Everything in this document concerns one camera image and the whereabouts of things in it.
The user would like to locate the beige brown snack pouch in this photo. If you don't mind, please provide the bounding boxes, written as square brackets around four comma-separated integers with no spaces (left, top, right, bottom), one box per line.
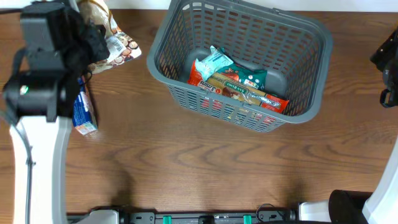
[76,0,142,74]

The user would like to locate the blue carton box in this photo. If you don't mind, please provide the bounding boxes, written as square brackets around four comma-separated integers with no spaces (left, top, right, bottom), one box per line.
[72,77,98,135]

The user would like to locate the teal small snack packet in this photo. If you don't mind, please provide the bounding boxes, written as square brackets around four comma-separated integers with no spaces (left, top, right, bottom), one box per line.
[195,45,234,81]

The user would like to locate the green Nescafe coffee bag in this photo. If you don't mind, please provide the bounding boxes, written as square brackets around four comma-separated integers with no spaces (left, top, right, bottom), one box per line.
[217,62,267,91]

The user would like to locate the orange yellow spaghetti packet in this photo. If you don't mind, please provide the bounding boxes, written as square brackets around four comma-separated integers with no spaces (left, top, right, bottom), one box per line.
[187,59,290,114]

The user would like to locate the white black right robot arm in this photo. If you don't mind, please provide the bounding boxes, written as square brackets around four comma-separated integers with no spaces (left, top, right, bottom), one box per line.
[286,30,397,224]

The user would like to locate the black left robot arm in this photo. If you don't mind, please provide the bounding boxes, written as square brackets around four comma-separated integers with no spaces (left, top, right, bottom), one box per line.
[1,1,109,223]

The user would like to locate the grey plastic lattice basket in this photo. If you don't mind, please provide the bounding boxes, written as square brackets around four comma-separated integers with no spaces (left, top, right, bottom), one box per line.
[147,1,333,133]

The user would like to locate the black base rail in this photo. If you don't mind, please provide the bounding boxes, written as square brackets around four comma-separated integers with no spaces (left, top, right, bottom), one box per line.
[67,205,309,224]

